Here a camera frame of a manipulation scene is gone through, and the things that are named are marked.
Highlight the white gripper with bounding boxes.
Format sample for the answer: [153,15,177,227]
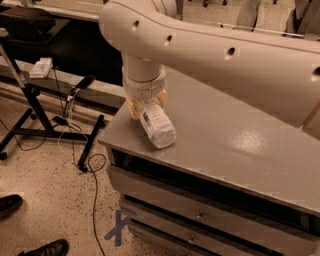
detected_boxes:
[122,65,167,120]

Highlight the clear plastic water bottle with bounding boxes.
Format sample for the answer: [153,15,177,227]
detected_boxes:
[139,99,176,149]

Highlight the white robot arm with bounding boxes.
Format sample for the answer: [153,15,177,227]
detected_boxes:
[99,0,320,137]

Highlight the black phone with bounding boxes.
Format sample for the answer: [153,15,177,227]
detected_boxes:
[75,75,95,89]

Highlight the small white box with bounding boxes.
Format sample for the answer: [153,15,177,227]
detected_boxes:
[29,58,53,79]

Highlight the black rolling stand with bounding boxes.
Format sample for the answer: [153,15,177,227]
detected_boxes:
[0,44,104,172]

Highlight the grey drawer cabinet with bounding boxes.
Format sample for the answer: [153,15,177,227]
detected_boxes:
[99,71,320,256]

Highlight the black shoe lower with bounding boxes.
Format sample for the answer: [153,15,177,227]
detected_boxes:
[17,239,69,256]

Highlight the black shoe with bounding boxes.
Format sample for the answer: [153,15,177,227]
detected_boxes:
[17,239,69,256]
[0,194,23,217]

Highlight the black shoe upper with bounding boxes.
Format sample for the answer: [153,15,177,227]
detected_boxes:
[0,194,23,217]

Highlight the black floor cable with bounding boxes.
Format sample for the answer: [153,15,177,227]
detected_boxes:
[87,153,108,256]

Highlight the white cable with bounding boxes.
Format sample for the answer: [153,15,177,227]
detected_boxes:
[57,88,89,161]

